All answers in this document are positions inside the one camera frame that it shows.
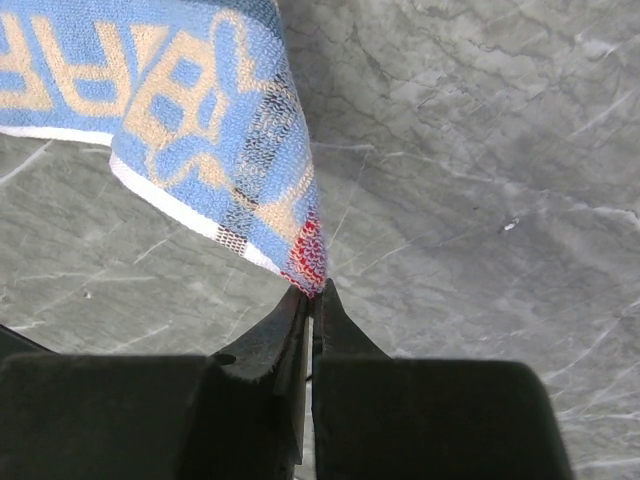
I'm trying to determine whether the striped rabbit print towel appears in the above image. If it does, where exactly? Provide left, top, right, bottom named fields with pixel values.
left=1, top=1, right=327, bottom=296

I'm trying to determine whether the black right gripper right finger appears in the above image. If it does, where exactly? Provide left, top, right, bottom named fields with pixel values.
left=312, top=283, right=573, bottom=479

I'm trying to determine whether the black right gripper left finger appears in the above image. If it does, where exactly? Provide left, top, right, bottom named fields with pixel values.
left=1, top=288, right=308, bottom=479

